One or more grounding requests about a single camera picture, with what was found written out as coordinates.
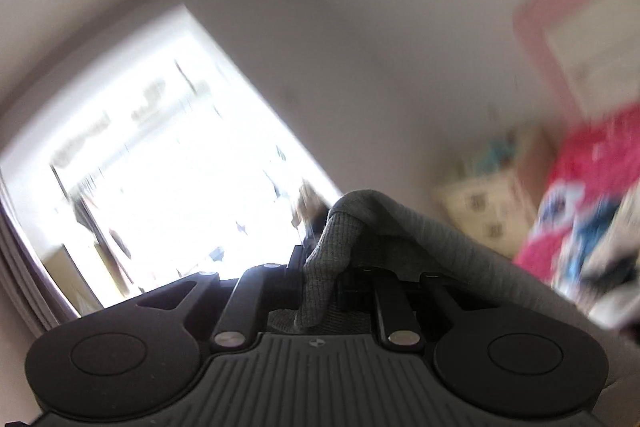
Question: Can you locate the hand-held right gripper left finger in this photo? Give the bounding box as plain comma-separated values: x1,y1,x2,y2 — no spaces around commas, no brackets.
136,246,307,352

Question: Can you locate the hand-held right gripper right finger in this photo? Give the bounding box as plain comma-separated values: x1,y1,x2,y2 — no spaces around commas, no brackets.
339,266,502,352

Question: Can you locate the grey cotton garment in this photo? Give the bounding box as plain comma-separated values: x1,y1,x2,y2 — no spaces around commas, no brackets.
267,189,638,403

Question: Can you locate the cardboard box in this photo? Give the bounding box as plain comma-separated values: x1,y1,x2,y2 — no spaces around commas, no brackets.
434,124,557,258

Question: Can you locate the bright window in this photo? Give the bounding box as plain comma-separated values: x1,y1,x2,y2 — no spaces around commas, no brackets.
0,4,346,310

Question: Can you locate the light blue garment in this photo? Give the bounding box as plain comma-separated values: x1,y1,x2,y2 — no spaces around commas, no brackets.
570,199,623,268

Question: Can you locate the pink flower print blanket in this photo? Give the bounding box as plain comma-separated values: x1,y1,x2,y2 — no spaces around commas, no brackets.
515,104,640,333

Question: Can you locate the white fleece garment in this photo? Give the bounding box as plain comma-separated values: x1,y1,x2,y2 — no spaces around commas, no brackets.
582,192,640,333

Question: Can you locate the pale curtain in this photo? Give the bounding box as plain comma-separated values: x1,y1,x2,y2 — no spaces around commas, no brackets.
0,177,71,335

